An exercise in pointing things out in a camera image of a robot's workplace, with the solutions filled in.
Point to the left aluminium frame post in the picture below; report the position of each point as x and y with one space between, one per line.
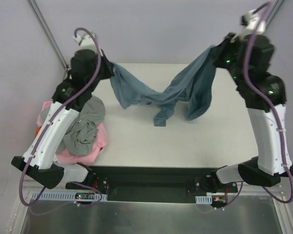
47 32

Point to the right slotted cable duct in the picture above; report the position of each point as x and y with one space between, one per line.
204 199

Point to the orange t shirt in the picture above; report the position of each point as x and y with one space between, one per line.
37 131

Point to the slotted cable duct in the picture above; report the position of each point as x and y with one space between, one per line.
204 199
72 196

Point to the blue-grey t shirt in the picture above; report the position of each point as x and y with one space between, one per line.
192 85

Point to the pink t shirt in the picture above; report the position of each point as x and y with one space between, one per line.
100 143

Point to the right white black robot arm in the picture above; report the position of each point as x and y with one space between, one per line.
273 161

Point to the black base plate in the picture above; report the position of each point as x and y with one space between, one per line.
148 184

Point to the white t shirt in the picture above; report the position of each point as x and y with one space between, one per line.
55 159

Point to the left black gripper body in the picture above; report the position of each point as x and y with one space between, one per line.
105 67

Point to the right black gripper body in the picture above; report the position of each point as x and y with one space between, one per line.
221 52

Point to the left slotted cable duct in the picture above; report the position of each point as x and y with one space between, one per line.
72 196

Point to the aluminium frame post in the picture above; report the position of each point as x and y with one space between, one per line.
277 5
47 32

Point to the grey t shirt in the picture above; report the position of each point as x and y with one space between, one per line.
82 132

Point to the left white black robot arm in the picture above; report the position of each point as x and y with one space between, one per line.
71 95

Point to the right aluminium frame post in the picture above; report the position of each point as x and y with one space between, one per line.
277 5

